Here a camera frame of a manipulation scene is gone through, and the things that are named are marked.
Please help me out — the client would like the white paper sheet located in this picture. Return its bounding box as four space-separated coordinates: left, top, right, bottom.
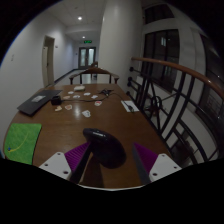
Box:
120 99 140 113

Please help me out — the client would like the glass double door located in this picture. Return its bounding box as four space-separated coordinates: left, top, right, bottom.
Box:
78 46 97 70

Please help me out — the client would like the small dark transom window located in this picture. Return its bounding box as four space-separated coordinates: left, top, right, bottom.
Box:
143 3 175 25

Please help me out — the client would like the open side doorway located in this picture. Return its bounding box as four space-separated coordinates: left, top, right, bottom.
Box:
41 35 56 88

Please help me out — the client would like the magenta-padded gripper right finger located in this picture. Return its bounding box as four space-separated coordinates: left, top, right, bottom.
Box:
132 142 183 186

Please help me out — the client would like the tall dark window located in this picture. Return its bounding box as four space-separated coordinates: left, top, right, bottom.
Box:
141 29 181 93

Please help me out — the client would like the green mouse pad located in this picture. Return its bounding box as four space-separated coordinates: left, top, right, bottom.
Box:
3 122 43 166

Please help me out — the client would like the wood-topped black metal railing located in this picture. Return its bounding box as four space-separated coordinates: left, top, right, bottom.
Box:
125 56 224 168

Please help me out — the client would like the wooden armchair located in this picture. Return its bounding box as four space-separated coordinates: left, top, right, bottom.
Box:
68 67 120 85

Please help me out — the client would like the small black box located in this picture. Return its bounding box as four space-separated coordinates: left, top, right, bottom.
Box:
50 95 62 106

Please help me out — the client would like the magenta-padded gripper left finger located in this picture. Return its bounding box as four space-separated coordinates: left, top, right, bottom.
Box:
38 141 94 185

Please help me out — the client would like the black computer mouse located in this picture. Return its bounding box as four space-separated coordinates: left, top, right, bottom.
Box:
82 127 128 170

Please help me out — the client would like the black closed laptop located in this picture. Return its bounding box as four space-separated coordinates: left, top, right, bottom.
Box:
16 89 63 117

